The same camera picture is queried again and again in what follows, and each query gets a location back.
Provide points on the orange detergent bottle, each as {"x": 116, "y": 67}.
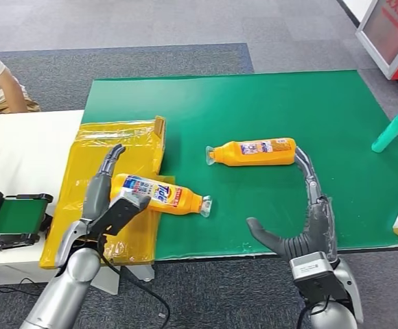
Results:
{"x": 171, "y": 197}
{"x": 253, "y": 152}

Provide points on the green table mat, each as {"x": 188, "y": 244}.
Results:
{"x": 253, "y": 104}

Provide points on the red and white sign stand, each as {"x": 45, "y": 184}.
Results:
{"x": 391, "y": 32}

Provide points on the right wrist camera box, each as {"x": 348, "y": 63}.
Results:
{"x": 315, "y": 274}

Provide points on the teal green tube bottle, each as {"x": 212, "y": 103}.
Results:
{"x": 391, "y": 130}

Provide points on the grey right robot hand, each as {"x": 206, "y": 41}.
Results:
{"x": 319, "y": 227}

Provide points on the yellow taped cardboard ramp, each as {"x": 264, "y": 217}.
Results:
{"x": 82, "y": 154}

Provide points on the small green conveyor belt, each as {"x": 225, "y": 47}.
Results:
{"x": 18, "y": 215}

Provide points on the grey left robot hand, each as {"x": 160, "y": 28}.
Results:
{"x": 98, "y": 195}

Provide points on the white table support bracket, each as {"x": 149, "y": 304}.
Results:
{"x": 108, "y": 279}
{"x": 142, "y": 271}

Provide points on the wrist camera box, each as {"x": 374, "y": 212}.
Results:
{"x": 315, "y": 274}
{"x": 119, "y": 213}

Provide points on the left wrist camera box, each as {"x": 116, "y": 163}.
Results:
{"x": 119, "y": 213}

